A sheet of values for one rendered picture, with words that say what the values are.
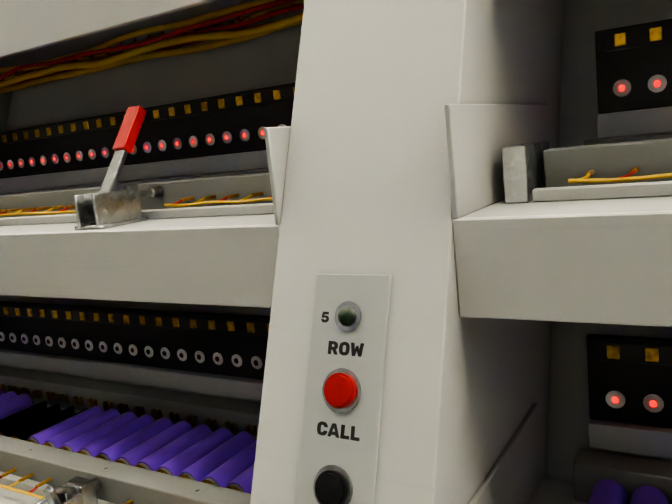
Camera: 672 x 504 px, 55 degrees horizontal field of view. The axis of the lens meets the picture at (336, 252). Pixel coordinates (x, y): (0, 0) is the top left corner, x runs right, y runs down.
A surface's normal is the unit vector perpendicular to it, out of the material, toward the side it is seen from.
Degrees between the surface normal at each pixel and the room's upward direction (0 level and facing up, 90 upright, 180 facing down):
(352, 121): 90
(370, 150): 90
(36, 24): 112
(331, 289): 90
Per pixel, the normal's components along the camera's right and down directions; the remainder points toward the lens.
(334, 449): -0.51, -0.18
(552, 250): -0.50, 0.19
